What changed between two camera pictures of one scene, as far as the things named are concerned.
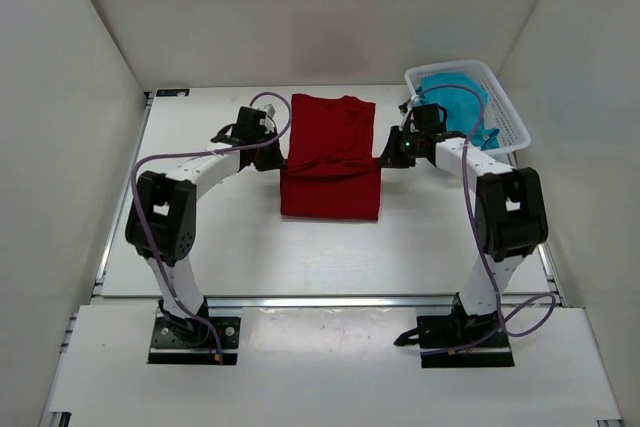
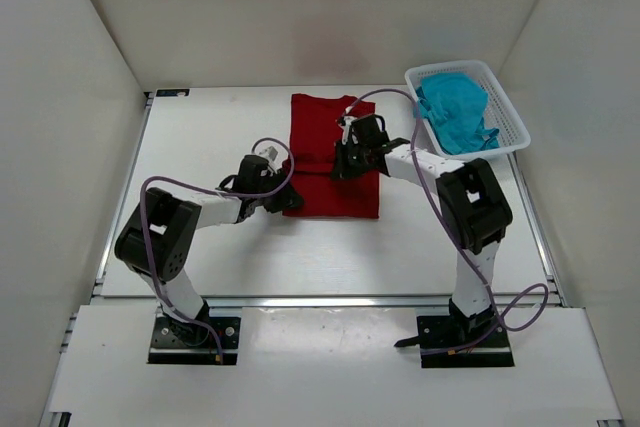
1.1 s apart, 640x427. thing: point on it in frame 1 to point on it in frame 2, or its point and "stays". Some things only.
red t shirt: (331, 173) stays
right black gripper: (392, 150) to (345, 159)
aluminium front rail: (333, 301) stays
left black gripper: (270, 159) to (281, 192)
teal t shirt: (465, 103) stays
